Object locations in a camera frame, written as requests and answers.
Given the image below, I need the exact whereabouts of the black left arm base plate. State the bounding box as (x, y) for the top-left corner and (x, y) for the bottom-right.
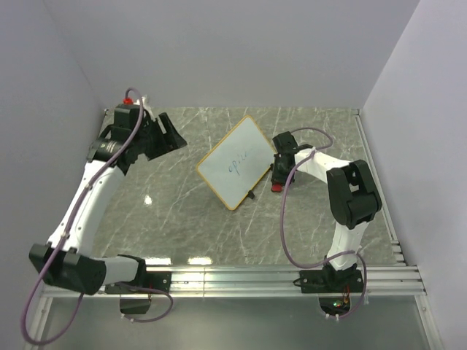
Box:
(104, 271), (172, 294)

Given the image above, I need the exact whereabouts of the aluminium right side rail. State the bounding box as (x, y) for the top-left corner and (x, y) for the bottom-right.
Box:
(352, 109), (407, 265)

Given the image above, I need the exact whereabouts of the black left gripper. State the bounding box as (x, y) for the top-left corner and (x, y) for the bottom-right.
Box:
(134, 112), (187, 161)

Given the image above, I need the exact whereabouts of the red bone shaped eraser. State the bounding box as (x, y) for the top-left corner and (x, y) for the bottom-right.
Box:
(271, 184), (282, 193)

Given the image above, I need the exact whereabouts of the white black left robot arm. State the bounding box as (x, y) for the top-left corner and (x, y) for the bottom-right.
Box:
(29, 104), (187, 295)

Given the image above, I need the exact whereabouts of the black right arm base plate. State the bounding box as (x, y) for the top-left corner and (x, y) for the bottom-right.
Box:
(293, 263), (366, 294)

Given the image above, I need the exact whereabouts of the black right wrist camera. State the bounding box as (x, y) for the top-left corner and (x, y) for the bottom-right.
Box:
(272, 131), (298, 154)

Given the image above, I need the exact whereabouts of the aluminium rail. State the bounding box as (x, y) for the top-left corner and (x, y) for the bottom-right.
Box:
(41, 265), (427, 299)
(352, 109), (407, 265)

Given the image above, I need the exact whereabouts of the aluminium front rail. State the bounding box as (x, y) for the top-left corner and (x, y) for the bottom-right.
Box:
(41, 265), (427, 299)

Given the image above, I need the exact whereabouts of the yellow framed whiteboard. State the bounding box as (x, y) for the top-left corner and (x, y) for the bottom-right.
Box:
(196, 115), (275, 211)

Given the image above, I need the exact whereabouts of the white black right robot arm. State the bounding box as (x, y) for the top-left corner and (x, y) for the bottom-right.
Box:
(271, 147), (382, 293)

